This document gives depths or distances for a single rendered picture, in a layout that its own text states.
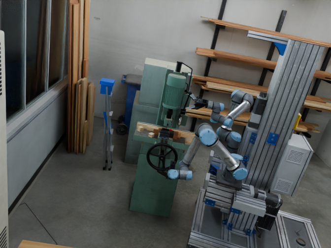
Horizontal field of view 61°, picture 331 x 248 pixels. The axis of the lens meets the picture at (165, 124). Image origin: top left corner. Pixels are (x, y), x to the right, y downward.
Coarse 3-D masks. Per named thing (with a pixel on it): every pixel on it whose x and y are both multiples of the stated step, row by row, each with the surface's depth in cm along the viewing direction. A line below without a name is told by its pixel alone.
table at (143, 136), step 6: (138, 132) 279; (144, 132) 281; (150, 132) 284; (138, 138) 274; (144, 138) 274; (150, 138) 274; (156, 138) 274; (180, 138) 285; (174, 144) 275; (180, 144) 275; (186, 144) 275; (168, 150) 267
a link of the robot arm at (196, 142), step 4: (200, 124) 222; (196, 132) 228; (196, 136) 228; (196, 140) 229; (192, 144) 231; (196, 144) 229; (200, 144) 232; (188, 148) 235; (192, 148) 231; (196, 148) 231; (188, 152) 234; (192, 152) 232; (196, 152) 234; (184, 156) 237; (188, 156) 234; (192, 156) 234; (184, 160) 236; (188, 160) 235; (180, 164) 240; (184, 164) 237; (188, 164) 237; (188, 168) 236
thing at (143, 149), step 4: (140, 148) 278; (144, 148) 278; (148, 148) 278; (140, 152) 280; (144, 152) 279; (152, 152) 279; (156, 152) 279; (172, 152) 278; (184, 152) 281; (168, 156) 280; (172, 156) 280; (180, 156) 280; (180, 160) 281
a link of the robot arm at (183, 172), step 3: (180, 168) 235; (183, 168) 232; (186, 168) 232; (180, 171) 227; (183, 171) 228; (186, 171) 228; (189, 171) 228; (180, 174) 226; (183, 174) 226; (186, 174) 226; (189, 174) 226; (180, 177) 226; (183, 177) 226; (186, 177) 226; (189, 177) 226
